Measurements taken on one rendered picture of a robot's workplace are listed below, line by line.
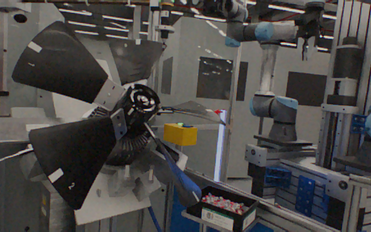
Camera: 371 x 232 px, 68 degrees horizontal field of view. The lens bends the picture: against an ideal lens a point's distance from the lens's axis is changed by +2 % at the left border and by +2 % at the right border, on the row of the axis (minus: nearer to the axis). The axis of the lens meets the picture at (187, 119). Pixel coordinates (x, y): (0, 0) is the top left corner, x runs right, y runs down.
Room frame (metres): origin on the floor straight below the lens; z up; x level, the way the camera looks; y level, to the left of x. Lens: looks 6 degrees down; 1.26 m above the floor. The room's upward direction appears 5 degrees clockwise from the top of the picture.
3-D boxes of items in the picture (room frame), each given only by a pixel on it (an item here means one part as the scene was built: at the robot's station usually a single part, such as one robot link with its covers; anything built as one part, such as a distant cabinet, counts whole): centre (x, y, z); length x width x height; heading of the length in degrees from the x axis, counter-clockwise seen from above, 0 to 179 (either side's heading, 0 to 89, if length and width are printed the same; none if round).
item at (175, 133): (1.41, 0.03, 1.02); 0.16 x 0.10 x 0.11; 42
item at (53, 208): (1.05, 0.49, 0.73); 0.15 x 0.09 x 0.22; 42
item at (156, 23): (0.95, 0.11, 1.50); 0.09 x 0.07 x 0.10; 77
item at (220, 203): (0.96, -0.16, 0.84); 0.19 x 0.14 x 0.05; 57
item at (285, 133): (1.51, -0.54, 1.09); 0.15 x 0.15 x 0.10
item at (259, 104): (1.60, -0.44, 1.41); 0.15 x 0.12 x 0.55; 47
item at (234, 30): (1.31, -0.20, 1.54); 0.11 x 0.08 x 0.11; 47
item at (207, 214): (0.96, -0.16, 0.85); 0.22 x 0.17 x 0.07; 57
